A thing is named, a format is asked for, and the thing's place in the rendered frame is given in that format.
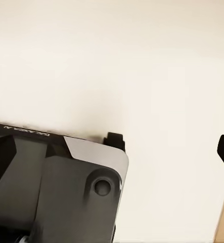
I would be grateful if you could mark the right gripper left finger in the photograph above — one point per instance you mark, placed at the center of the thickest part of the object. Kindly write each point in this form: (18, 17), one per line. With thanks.
(7, 152)

